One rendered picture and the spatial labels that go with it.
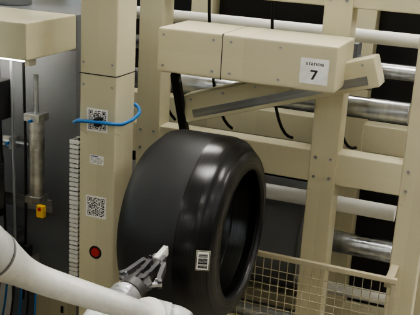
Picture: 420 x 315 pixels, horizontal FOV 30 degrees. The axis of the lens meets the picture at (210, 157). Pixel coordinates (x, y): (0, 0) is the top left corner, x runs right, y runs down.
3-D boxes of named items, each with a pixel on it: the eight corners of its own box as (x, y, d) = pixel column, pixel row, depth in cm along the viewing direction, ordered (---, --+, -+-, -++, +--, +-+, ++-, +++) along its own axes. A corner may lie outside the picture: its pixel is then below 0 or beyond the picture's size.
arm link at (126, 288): (100, 287, 198) (111, 275, 203) (102, 317, 202) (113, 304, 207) (132, 295, 195) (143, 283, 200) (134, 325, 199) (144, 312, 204)
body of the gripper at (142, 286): (141, 286, 200) (157, 267, 208) (112, 279, 203) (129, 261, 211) (142, 310, 203) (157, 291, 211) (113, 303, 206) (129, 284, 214)
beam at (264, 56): (155, 71, 263) (157, 26, 259) (185, 60, 286) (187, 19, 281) (333, 95, 242) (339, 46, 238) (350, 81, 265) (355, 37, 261)
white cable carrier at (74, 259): (68, 274, 267) (69, 139, 253) (76, 269, 271) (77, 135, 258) (80, 277, 265) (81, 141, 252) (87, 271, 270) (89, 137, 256)
